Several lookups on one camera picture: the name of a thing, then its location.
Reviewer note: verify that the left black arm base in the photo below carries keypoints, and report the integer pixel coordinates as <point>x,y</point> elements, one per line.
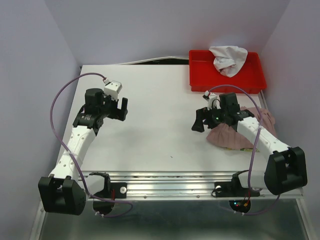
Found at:
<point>106,191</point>

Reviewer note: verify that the white skirt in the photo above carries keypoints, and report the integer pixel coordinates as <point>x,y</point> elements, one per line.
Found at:
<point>228,60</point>

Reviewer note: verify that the pink pleated skirt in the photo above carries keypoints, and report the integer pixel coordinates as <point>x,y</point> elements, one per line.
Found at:
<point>225,136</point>

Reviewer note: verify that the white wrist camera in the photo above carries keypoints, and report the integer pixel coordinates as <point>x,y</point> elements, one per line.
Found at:
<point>113,89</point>
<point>210,98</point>

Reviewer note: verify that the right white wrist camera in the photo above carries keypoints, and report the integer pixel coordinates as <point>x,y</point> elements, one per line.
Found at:
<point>210,98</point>

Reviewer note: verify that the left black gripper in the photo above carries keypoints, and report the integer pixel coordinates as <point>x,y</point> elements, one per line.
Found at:
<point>119,114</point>

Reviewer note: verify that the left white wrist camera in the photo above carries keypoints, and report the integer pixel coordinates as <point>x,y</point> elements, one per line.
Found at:
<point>113,89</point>

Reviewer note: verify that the aluminium rail frame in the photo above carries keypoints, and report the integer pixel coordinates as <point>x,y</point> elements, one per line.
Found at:
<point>170,172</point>

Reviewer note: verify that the yellow green skirt underneath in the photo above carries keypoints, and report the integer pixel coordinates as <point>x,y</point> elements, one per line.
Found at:
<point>246,149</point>

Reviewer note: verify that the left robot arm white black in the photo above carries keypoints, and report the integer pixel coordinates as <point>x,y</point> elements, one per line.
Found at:
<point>65,190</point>

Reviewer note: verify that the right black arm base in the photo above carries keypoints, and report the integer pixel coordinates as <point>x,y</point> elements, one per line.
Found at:
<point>233,189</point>

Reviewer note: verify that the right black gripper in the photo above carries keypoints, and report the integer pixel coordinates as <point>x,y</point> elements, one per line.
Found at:
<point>203,114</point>

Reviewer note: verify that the red plastic tray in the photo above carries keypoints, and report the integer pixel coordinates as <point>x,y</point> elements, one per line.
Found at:
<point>208,69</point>

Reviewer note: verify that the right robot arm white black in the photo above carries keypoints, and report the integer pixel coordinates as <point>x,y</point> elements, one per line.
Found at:
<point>286,166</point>

